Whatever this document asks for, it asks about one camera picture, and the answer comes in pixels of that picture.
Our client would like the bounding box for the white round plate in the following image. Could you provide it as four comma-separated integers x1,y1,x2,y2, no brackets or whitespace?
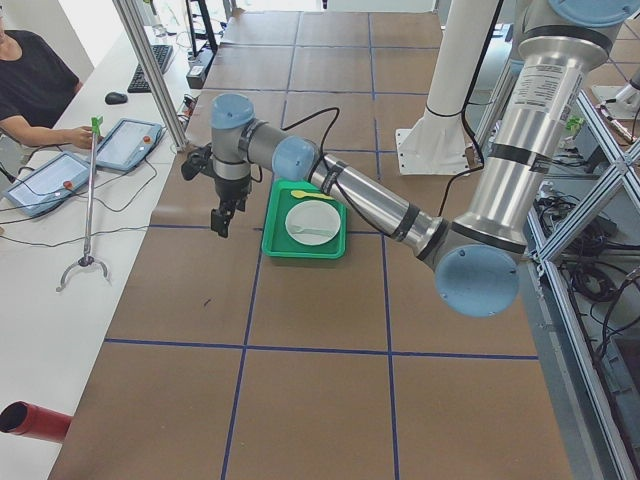
285,200,342,246

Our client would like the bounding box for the black power strip box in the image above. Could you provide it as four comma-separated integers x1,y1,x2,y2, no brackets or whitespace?
186,48,215,90

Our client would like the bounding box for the black keyboard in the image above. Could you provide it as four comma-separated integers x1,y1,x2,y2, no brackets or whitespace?
126,44,174,94

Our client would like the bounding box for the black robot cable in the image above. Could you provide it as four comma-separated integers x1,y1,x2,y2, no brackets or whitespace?
249,107,481,236

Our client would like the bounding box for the white plastic fork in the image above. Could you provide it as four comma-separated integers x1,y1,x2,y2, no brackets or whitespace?
287,225,333,237

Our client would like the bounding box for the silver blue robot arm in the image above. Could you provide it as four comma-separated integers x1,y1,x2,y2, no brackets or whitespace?
209,1,639,317

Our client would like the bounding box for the green plastic tray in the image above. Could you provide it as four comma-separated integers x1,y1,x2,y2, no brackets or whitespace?
262,179,347,260

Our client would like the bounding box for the aluminium frame rail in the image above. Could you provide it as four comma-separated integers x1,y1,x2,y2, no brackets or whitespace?
525,63,639,479

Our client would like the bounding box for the person in black shirt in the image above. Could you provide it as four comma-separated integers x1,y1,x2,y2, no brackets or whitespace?
1,29,92,149

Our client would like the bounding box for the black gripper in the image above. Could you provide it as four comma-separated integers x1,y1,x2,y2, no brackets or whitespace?
211,175,251,238

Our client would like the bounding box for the blue teach pendant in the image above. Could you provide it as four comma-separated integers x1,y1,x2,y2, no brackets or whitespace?
2,151,90,217
96,118,163,172

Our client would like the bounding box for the far blue teach pendant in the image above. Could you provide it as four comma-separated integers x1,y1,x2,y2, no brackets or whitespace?
96,118,163,172

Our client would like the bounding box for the red cylinder tube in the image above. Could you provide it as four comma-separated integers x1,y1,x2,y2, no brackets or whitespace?
1,401,73,444

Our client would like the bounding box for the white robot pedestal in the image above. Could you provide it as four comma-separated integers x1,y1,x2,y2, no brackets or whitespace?
396,0,502,175

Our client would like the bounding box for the near blue teach pendant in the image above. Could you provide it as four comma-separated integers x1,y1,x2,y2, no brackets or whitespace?
2,151,90,217

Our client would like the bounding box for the metal reacher grabber tool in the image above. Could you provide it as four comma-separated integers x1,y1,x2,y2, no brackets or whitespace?
56,116,109,293

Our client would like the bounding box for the yellow plastic spoon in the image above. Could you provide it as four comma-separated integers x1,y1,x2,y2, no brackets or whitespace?
290,190,332,200

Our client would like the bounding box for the aluminium frame post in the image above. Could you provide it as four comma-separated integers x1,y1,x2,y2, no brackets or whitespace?
112,0,189,152

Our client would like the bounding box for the black computer mouse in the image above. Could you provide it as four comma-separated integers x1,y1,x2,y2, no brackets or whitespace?
104,91,128,105

